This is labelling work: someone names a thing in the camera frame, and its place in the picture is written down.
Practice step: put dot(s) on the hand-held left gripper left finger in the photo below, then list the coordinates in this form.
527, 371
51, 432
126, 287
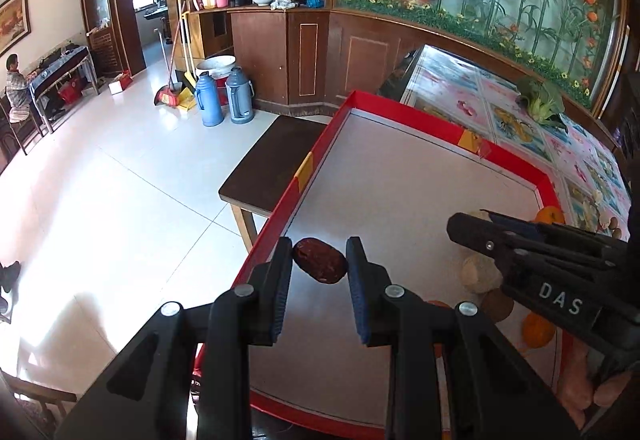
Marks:
281, 300

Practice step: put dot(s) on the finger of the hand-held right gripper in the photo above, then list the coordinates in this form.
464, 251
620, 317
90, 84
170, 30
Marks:
475, 230
565, 235

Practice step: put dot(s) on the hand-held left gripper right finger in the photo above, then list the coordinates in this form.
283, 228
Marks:
356, 305

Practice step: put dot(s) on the orange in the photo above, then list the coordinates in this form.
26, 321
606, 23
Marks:
537, 331
550, 216

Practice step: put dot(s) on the red date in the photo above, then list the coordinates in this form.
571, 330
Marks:
320, 261

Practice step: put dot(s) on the brown kiwi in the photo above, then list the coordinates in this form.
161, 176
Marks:
497, 305

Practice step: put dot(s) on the red shallow box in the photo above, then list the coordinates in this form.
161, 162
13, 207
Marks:
400, 180

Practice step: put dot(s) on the small brown round longan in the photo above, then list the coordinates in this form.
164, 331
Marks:
618, 233

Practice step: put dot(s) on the printed pink tablecloth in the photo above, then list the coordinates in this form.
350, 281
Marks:
500, 109

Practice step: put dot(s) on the dark brown wooden stool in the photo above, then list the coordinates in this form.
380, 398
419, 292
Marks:
272, 159

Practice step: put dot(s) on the grey thermos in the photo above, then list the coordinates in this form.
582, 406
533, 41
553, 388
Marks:
239, 94

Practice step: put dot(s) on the blue thermos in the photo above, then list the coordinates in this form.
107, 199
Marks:
209, 99

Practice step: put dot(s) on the red dustpan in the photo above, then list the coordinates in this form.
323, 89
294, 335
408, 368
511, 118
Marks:
167, 97

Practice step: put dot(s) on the wooden counter cabinet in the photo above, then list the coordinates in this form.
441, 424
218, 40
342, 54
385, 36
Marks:
310, 59

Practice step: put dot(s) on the white basin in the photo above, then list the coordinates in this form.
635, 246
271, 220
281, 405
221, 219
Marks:
216, 65

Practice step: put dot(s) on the light wooden chair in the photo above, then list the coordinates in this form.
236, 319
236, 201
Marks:
30, 400

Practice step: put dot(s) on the red and white box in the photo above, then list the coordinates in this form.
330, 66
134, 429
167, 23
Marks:
120, 82

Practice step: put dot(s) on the red bucket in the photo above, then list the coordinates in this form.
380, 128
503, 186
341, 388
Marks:
69, 92

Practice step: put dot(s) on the white crumpled cloth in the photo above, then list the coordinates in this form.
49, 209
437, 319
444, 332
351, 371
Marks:
284, 2

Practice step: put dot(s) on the dark side table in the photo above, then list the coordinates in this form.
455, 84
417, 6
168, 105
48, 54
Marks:
60, 67

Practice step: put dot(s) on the framed wall picture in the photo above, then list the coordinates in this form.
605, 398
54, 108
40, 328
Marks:
14, 19

